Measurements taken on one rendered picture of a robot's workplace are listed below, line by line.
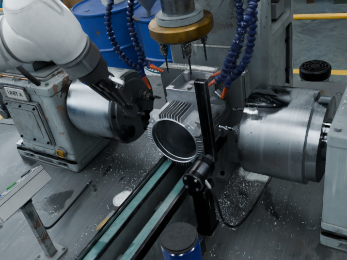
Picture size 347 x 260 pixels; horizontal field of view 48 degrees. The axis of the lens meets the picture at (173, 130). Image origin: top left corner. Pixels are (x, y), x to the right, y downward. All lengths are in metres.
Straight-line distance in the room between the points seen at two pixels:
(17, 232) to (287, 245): 0.83
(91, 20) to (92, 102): 1.87
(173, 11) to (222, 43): 0.30
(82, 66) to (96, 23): 2.24
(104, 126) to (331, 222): 0.71
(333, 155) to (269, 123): 0.17
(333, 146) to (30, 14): 0.66
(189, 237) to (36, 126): 0.98
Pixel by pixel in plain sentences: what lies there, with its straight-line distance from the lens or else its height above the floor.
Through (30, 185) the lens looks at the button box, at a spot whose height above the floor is 1.06.
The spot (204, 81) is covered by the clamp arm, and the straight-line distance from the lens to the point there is 0.94.
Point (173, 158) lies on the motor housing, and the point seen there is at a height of 0.94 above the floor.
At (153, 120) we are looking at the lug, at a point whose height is 1.08.
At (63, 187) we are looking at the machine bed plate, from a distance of 1.47.
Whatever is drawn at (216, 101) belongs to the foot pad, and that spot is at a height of 1.07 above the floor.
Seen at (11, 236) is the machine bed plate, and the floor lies 0.80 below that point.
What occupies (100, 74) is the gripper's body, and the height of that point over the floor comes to 1.33.
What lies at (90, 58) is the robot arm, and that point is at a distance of 0.85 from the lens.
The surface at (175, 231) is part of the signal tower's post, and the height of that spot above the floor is 1.22.
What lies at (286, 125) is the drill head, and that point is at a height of 1.13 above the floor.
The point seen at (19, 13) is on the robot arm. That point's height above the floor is 1.51.
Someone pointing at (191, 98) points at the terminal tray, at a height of 1.12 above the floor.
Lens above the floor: 1.68
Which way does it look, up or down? 34 degrees down
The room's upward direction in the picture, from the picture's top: 11 degrees counter-clockwise
